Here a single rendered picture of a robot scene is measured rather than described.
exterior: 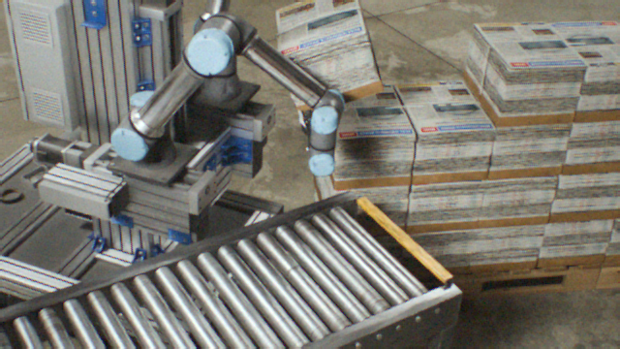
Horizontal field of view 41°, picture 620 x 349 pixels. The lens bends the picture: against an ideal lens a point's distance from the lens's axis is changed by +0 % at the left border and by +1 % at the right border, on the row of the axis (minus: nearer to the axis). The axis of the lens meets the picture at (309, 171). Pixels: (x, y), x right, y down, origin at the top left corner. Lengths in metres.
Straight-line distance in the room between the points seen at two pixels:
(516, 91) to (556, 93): 0.15
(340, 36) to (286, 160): 1.72
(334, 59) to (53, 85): 0.99
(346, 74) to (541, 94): 0.75
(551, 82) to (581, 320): 1.06
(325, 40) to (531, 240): 1.30
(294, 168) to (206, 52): 1.95
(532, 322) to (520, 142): 0.79
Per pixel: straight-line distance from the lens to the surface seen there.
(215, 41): 2.27
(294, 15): 2.83
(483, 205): 3.21
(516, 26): 3.25
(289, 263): 2.37
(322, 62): 2.61
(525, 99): 3.01
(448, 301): 2.32
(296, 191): 4.00
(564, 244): 3.50
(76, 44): 2.91
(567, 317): 3.57
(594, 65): 3.08
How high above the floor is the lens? 2.35
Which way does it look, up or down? 35 degrees down
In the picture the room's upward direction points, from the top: 3 degrees clockwise
